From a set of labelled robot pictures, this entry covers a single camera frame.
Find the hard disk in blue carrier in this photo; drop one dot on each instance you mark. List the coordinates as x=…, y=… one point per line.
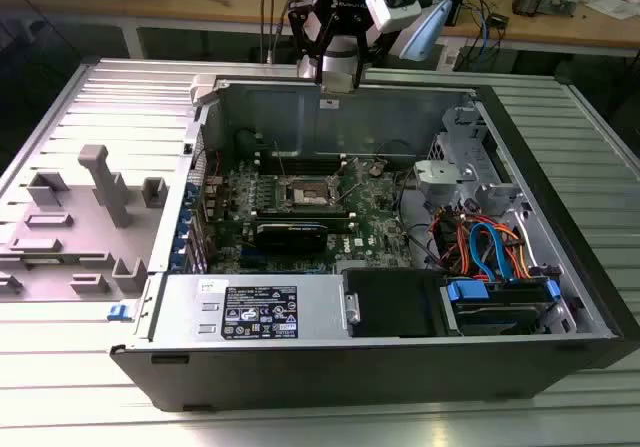
x=500, y=312

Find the silver metal drive cage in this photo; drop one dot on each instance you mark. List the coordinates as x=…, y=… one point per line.
x=450, y=177

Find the grey electronic device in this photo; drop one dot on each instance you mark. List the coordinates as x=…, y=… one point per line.
x=562, y=1

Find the black plastic bay cover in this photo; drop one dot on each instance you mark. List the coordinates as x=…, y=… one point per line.
x=390, y=302

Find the small black box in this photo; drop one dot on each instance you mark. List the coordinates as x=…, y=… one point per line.
x=499, y=20

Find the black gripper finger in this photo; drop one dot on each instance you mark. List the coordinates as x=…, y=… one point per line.
x=307, y=27
x=367, y=42

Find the blue case latch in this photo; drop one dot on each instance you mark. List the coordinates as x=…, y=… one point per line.
x=119, y=312

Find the grey parts rack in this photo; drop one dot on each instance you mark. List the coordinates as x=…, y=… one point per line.
x=90, y=239

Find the CPU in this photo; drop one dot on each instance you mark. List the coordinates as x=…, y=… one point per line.
x=336, y=83

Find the silver power supply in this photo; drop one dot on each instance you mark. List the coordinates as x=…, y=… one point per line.
x=190, y=317

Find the black PC case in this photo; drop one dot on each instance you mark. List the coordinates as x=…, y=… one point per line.
x=300, y=377

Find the wooden desk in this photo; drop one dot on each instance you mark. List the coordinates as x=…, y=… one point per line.
x=100, y=2

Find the CPU socket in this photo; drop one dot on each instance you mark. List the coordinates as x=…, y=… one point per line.
x=306, y=194

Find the green motherboard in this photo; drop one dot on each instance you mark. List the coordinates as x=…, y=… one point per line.
x=370, y=217

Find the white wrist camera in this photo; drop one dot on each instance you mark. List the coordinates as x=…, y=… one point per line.
x=390, y=12

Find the black graphics card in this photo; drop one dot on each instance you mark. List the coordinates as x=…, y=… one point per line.
x=290, y=239

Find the white paper sheets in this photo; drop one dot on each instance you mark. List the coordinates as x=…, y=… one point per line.
x=615, y=8

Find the white label with code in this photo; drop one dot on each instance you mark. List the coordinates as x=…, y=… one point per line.
x=449, y=56

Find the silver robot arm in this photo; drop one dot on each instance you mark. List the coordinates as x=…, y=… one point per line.
x=425, y=27

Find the black RAM stick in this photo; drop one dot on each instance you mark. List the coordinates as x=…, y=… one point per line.
x=337, y=223
x=300, y=212

